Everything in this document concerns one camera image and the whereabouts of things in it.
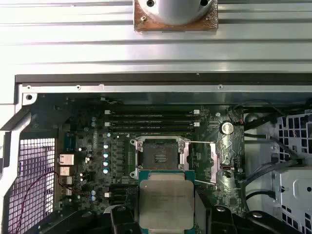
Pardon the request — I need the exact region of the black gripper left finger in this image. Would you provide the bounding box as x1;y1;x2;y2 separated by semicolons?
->
31;189;142;234

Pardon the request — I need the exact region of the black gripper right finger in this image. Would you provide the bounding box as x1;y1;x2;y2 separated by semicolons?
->
195;187;302;234

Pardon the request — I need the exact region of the silver green CPU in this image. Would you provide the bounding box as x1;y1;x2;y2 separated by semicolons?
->
138;170;195;231

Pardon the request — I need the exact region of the metal socket cover frame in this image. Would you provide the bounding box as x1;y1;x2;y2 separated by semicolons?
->
179;140;218;185

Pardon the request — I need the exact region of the CPU socket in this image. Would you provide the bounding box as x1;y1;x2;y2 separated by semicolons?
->
130;136;191;181

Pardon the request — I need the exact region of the black RAM slot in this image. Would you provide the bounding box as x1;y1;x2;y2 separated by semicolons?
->
108;129;195;135
108;117;195;122
104;121;201;129
104;109;201;117

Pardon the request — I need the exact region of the silver metal drive cage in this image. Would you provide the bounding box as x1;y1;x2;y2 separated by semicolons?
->
243;107;312;234

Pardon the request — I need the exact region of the silver coin cell battery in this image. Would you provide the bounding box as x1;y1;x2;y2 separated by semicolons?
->
221;121;234;135

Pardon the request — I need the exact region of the teal rear port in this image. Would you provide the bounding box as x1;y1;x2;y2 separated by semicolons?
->
63;133;79;153

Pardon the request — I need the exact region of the green motherboard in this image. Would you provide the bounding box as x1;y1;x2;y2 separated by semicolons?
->
55;97;244;220

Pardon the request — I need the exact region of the black silver PC case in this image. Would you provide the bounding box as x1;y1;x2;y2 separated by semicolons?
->
0;73;312;234

